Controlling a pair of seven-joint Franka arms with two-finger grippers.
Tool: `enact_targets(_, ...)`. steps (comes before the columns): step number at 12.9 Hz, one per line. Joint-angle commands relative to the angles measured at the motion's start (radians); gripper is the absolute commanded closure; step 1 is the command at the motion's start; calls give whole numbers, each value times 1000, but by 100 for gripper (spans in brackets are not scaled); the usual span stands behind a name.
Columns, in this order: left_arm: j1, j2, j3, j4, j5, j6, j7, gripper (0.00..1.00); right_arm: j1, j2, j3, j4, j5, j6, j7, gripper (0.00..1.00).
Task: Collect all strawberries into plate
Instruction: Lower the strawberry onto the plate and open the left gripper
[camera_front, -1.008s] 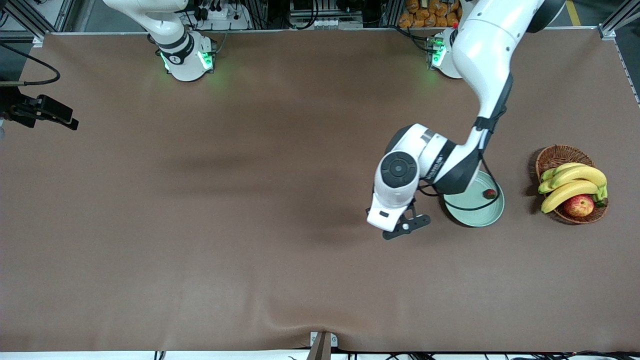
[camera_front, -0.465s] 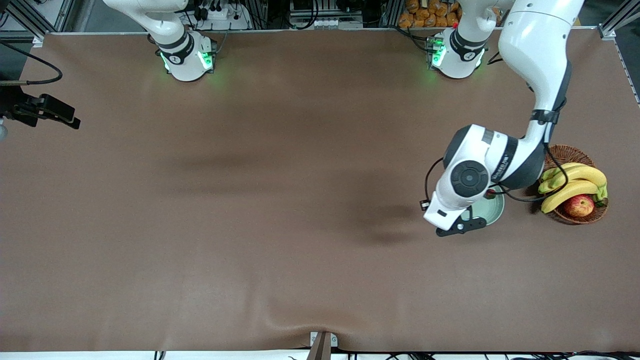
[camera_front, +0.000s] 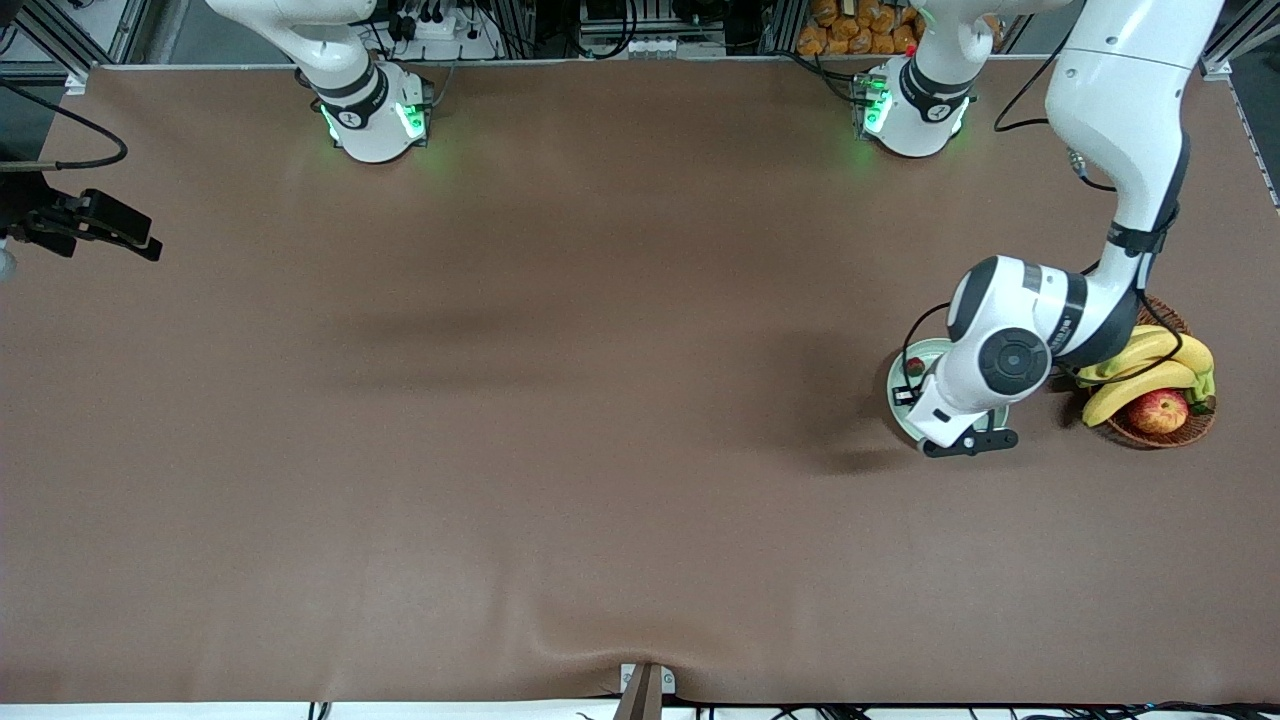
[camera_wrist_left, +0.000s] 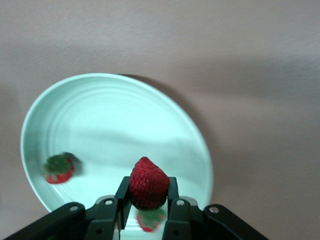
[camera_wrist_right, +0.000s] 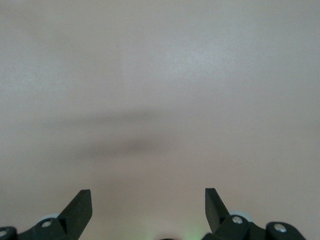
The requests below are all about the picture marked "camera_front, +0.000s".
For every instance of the light green round plate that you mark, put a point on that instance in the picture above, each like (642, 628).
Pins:
(905, 420)

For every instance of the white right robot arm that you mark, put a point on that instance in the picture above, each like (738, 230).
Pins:
(365, 110)

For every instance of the red strawberry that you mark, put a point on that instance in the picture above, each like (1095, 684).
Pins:
(914, 366)

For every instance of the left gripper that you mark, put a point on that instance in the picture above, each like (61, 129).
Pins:
(917, 383)

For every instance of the aluminium frame profile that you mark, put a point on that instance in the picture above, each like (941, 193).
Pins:
(60, 50)
(1240, 45)

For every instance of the red apple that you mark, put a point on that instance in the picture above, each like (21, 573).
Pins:
(1158, 411)

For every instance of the white power strip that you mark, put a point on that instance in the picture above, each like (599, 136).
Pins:
(440, 30)

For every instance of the metal camera post bracket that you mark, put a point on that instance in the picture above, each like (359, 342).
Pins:
(640, 695)

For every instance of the brown wicker basket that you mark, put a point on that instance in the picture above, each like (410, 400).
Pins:
(1140, 440)

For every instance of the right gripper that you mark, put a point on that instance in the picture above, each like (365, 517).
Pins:
(22, 209)

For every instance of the yellow banana bunch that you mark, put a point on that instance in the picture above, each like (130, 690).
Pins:
(1140, 385)

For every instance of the brown table mat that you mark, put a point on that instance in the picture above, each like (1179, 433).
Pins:
(600, 300)

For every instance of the pile of orange buns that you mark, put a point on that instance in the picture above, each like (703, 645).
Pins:
(850, 25)

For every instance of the white terminal block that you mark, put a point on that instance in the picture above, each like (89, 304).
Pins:
(660, 46)

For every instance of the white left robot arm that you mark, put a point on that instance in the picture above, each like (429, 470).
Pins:
(1120, 100)

